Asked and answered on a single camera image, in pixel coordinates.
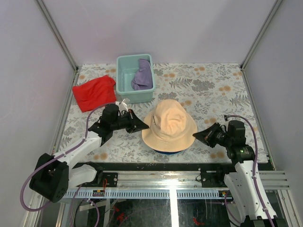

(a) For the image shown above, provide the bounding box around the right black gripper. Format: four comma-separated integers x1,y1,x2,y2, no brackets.
193,122,232,148

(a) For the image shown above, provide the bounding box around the red cloth hat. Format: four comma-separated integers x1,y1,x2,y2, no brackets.
72,75,116,113

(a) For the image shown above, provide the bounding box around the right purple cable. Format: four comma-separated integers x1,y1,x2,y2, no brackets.
224,114,277,227

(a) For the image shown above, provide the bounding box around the black beige cap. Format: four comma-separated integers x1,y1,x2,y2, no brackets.
142,99,197,151

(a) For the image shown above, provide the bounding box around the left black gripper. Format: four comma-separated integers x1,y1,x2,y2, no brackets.
112,109,150,134

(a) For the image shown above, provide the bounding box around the lavender hat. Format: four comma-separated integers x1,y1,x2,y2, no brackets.
131,59,153,90

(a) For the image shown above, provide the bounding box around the purple cable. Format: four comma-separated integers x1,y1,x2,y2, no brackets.
224,114,277,227
19,103,114,227

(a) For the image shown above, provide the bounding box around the floral table mat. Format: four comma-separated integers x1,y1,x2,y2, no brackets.
56,62,271,164

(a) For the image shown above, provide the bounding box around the right aluminium frame post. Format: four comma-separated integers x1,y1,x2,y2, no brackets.
240,0,284,71

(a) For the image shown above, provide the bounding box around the aluminium front rail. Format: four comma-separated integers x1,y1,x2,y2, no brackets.
35,170,290,190

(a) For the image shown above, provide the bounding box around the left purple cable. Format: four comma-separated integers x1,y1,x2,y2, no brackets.
19,103,114,227

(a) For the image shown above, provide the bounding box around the left aluminium frame post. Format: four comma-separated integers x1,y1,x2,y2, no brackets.
34,0,79,71

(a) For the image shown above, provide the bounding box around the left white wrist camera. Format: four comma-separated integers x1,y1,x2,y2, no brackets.
115,98,130,116

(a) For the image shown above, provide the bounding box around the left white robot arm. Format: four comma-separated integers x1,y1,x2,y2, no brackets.
29,104,149,203

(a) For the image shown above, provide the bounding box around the light teal plastic bin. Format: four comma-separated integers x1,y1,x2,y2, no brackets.
116,54,156,104

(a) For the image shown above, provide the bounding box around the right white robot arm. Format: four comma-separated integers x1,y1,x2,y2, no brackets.
193,115,287,227

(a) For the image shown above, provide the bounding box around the aluminium frame post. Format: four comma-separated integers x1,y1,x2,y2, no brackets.
34,0,79,71
240,0,284,71

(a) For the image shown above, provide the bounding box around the dark blue bucket hat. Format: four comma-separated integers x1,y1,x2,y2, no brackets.
154,150,184,155

